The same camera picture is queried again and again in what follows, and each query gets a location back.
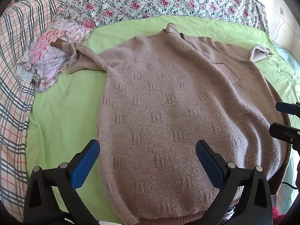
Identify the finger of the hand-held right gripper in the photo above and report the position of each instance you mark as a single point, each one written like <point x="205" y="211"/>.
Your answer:
<point x="284" y="132"/>
<point x="289" y="108"/>

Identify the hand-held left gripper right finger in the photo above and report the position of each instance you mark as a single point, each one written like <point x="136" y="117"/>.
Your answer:
<point x="209" y="163"/>

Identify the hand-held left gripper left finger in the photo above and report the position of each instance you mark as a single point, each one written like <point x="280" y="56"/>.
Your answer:
<point x="85" y="161"/>

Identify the beige knitted sweater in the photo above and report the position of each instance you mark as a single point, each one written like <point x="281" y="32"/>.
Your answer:
<point x="173" y="93"/>

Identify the light blue cloth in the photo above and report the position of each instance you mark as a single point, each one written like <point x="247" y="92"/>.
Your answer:
<point x="290" y="63"/>

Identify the green bed sheet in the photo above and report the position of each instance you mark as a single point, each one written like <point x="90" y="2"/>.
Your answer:
<point x="63" y="112"/>

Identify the red fuzzy cloth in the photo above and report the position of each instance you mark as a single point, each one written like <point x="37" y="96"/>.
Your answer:
<point x="280" y="215"/>

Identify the pink purple floral cloth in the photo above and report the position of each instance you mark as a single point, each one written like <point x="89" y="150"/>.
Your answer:
<point x="51" y="54"/>

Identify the plaid blanket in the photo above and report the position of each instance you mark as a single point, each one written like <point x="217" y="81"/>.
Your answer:
<point x="16" y="39"/>

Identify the floral quilt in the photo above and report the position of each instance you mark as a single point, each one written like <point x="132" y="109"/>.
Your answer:
<point x="145" y="0"/>

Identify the white wall outlet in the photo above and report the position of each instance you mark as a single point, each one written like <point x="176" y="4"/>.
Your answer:
<point x="282" y="10"/>

